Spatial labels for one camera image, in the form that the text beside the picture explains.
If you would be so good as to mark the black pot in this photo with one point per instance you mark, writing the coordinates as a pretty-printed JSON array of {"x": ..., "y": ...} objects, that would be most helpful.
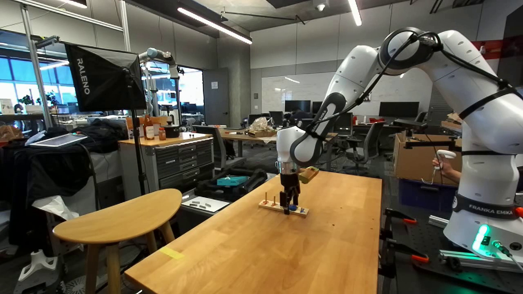
[{"x": 172, "y": 132}]

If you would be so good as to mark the black bag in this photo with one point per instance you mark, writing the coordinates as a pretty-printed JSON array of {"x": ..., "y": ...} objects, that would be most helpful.
[{"x": 239, "y": 190}]

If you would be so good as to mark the long ceiling light strip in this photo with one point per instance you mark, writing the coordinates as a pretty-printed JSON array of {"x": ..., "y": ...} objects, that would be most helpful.
[{"x": 215, "y": 25}]

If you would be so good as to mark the red storage cases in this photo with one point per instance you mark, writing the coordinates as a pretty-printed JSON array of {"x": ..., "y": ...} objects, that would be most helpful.
[{"x": 491, "y": 48}]

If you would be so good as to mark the aluminium rail piece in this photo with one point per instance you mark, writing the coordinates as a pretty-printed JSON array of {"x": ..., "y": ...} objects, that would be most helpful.
[
  {"x": 435, "y": 220},
  {"x": 463, "y": 257}
]

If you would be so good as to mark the black fabric pile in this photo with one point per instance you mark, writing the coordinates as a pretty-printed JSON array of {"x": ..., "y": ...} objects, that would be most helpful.
[{"x": 50, "y": 174}]

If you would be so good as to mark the wooden abacus base with spikes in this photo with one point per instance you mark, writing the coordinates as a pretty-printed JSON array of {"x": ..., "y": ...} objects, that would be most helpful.
[{"x": 270, "y": 205}]

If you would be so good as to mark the white wall board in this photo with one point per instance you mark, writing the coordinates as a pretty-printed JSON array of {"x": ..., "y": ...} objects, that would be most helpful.
[{"x": 288, "y": 91}]

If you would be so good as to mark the grey office chair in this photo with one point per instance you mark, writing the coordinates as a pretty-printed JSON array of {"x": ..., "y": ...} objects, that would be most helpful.
[{"x": 368, "y": 143}]

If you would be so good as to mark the grey door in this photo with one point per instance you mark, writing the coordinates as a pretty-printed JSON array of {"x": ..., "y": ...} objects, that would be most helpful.
[{"x": 216, "y": 97}]

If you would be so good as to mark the white flat box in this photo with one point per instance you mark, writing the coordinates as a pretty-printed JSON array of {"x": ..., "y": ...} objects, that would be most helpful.
[{"x": 205, "y": 203}]

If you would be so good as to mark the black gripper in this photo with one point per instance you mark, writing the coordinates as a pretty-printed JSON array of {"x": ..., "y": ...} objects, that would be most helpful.
[{"x": 290, "y": 184}]

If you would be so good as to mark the black softbox light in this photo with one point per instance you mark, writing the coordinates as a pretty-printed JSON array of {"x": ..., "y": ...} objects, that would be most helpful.
[{"x": 107, "y": 79}]

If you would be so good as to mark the beige crumpled bag pile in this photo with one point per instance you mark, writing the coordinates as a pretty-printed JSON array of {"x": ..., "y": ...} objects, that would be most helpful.
[{"x": 262, "y": 127}]

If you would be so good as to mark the wide black computer monitor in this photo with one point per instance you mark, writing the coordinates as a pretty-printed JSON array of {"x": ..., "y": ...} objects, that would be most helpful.
[{"x": 399, "y": 109}]

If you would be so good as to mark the yellow tape strip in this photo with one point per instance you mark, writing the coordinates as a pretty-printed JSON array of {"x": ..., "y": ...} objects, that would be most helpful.
[{"x": 172, "y": 254}]

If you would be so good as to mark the tan wrist mount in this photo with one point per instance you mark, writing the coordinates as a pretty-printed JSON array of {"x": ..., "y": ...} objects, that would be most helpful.
[{"x": 309, "y": 174}]

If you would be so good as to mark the grey drawer cabinet wooden top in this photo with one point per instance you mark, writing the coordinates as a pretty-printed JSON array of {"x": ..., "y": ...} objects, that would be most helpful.
[{"x": 174, "y": 164}]

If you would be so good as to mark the large cardboard box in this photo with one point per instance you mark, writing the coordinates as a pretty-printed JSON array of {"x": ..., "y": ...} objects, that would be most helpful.
[{"x": 419, "y": 164}]

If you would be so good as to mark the white handheld controller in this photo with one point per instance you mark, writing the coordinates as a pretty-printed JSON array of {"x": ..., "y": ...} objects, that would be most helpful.
[{"x": 445, "y": 154}]

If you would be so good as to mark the person hand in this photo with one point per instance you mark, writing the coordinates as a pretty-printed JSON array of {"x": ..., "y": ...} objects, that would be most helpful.
[{"x": 452, "y": 172}]

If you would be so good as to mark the wooden half-round stool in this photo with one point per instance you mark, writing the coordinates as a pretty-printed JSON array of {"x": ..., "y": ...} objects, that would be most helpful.
[{"x": 120, "y": 218}]

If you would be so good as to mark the teal case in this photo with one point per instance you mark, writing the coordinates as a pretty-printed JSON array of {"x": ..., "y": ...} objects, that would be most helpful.
[{"x": 233, "y": 182}]

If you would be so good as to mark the cardboard scraps pile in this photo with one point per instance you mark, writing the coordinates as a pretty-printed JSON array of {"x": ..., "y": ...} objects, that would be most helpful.
[{"x": 453, "y": 119}]

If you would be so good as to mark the white plastic floor object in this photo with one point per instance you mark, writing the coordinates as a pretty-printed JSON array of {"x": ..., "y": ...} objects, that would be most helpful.
[{"x": 36, "y": 270}]

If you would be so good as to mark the black light stand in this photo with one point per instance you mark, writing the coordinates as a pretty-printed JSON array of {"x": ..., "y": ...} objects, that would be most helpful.
[{"x": 138, "y": 153}]

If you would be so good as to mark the blue abacus disc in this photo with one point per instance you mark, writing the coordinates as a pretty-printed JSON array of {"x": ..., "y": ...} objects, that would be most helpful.
[{"x": 293, "y": 210}]

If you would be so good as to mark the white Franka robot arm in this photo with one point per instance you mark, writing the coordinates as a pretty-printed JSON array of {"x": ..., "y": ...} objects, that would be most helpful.
[{"x": 479, "y": 120}]

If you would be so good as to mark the silver laptop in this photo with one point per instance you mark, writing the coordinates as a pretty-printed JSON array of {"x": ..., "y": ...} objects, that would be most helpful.
[{"x": 58, "y": 140}]

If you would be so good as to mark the red orange bottle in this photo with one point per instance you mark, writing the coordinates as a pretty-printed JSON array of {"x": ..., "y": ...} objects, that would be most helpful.
[{"x": 154, "y": 128}]

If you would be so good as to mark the long wooden work table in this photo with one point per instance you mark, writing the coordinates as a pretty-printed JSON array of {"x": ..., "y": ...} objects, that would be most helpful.
[{"x": 251, "y": 138}]

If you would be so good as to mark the short ceiling light strip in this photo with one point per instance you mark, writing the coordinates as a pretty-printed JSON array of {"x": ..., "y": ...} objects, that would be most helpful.
[{"x": 355, "y": 12}]

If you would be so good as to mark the metal pole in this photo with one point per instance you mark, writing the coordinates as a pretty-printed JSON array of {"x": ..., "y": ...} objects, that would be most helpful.
[{"x": 36, "y": 66}]

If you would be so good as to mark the blue storage bin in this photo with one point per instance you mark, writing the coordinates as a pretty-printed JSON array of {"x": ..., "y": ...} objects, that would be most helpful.
[{"x": 425, "y": 195}]

